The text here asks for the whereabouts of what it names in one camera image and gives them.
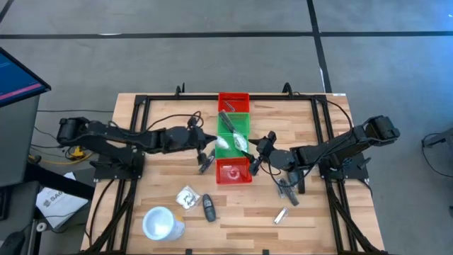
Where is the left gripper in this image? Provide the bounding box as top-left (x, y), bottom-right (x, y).
top-left (164, 125), bottom-right (218, 154)

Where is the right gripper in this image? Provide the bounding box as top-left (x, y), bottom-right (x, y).
top-left (247, 140), bottom-right (297, 174)

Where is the bag of white cotton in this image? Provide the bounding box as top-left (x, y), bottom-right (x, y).
top-left (232, 132), bottom-right (249, 150)
top-left (214, 135), bottom-right (231, 150)

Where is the red plastic basket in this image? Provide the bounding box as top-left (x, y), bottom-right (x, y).
top-left (217, 92), bottom-right (251, 113)
top-left (215, 157), bottom-right (253, 186)

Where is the clear bag with black print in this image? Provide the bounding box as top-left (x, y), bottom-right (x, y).
top-left (175, 185), bottom-right (202, 210)

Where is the clear plastic pouch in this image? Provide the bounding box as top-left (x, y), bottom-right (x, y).
top-left (225, 165), bottom-right (244, 182)

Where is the white printed paper sheet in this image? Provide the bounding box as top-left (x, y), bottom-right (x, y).
top-left (35, 172), bottom-right (89, 230)

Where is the computer monitor blue screen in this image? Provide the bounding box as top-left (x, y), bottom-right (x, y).
top-left (0, 47), bottom-right (52, 188)

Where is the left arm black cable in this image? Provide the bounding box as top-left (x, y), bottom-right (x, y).
top-left (144, 110), bottom-right (205, 132)

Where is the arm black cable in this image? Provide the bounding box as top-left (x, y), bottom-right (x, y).
top-left (293, 91), bottom-right (355, 135)
top-left (144, 110), bottom-right (205, 132)

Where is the black aluminium table frame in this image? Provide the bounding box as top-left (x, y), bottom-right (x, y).
top-left (83, 83), bottom-right (389, 255)

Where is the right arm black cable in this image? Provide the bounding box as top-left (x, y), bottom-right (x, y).
top-left (293, 91), bottom-right (355, 135)

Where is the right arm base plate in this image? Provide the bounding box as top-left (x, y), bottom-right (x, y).
top-left (318, 152), bottom-right (369, 181)

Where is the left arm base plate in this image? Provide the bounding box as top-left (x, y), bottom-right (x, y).
top-left (89, 148), bottom-right (146, 181)

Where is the yellow power cable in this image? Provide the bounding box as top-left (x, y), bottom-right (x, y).
top-left (28, 144), bottom-right (95, 166)

